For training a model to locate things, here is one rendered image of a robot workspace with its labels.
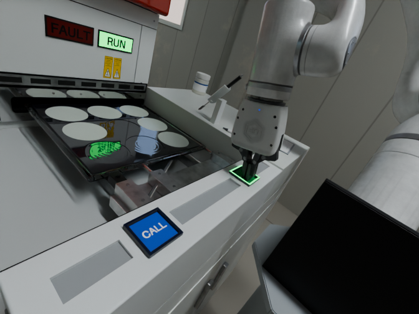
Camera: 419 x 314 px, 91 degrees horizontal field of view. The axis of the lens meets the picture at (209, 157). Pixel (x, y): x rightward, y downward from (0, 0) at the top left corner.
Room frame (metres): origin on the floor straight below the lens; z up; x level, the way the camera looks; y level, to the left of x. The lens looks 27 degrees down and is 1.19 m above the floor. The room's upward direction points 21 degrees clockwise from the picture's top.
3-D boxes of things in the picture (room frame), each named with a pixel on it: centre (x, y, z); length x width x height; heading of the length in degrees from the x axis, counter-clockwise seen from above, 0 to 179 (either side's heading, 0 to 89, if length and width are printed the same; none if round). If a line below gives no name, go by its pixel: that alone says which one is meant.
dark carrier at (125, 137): (0.55, 0.27, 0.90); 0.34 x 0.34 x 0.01; 61
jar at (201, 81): (1.05, 0.17, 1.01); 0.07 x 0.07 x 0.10
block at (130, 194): (0.30, 0.11, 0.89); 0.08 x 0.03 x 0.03; 61
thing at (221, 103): (0.70, 0.04, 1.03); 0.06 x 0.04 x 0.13; 61
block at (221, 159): (0.58, -0.05, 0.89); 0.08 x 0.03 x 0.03; 61
